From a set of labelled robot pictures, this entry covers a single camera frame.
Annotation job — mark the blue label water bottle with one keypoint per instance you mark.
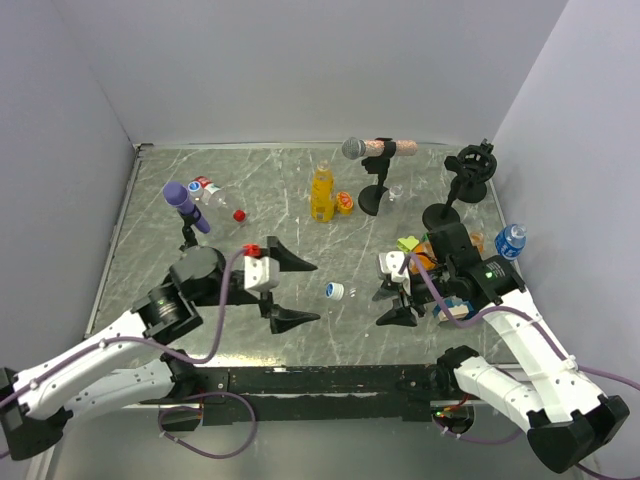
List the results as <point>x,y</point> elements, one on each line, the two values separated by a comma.
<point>510,241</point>

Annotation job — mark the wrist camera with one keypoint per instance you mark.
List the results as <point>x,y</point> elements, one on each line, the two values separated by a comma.
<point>395,277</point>
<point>261,272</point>

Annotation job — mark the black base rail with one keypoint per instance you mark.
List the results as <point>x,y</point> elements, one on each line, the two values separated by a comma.
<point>308,393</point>

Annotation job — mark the blue white block toy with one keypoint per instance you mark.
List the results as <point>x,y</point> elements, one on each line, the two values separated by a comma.
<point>460,309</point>

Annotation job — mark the black microphone stand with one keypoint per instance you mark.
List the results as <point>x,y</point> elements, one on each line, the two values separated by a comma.
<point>189,236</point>
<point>369,197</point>
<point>473,164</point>

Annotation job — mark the clear bottle red cap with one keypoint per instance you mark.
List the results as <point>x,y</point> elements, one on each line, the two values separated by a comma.
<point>221,204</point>

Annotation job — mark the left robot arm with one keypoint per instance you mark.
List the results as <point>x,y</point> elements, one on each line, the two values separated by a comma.
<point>131,360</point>

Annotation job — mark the yellow juice bottle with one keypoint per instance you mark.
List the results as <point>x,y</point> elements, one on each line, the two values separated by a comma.
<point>322,203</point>

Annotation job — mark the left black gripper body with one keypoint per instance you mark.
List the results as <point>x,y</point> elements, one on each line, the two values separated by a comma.
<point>244,297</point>

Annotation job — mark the small clear open bottle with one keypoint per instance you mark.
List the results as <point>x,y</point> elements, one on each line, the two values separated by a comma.
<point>395,193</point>

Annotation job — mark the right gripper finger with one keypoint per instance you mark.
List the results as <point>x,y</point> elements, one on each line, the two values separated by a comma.
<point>386,292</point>
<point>398,316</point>

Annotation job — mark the purple microphone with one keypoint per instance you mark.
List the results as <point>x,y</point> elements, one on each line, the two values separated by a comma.
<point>177,196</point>

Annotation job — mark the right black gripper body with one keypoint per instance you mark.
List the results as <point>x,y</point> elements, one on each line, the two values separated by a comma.
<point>421,292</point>

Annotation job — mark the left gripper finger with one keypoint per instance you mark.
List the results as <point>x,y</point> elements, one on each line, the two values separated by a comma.
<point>288,261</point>
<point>283,320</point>

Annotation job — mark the silver head pink microphone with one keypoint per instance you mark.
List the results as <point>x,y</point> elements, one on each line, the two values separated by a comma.
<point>354,148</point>

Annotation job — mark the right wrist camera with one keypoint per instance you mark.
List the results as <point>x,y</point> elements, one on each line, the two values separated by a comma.
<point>395,277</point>

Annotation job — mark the yellow red toy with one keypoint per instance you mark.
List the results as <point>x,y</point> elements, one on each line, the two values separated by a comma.
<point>344,203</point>

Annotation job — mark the center black microphone stand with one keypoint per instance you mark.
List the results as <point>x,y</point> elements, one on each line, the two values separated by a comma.
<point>369,197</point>

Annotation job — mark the small black stand base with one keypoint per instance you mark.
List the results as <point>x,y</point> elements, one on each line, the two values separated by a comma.
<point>473,193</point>

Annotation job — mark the left black microphone stand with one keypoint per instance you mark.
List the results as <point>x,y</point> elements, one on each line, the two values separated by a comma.
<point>189,236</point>

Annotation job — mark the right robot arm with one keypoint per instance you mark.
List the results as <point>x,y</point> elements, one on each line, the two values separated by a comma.
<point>565,416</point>

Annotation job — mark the right black microphone stand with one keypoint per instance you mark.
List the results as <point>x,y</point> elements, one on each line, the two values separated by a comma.
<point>473,164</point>

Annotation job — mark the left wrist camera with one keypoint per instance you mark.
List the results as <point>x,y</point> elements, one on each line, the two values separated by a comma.
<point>261,272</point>

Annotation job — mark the green toy block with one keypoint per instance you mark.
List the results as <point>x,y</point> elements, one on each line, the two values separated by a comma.
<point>407,244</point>

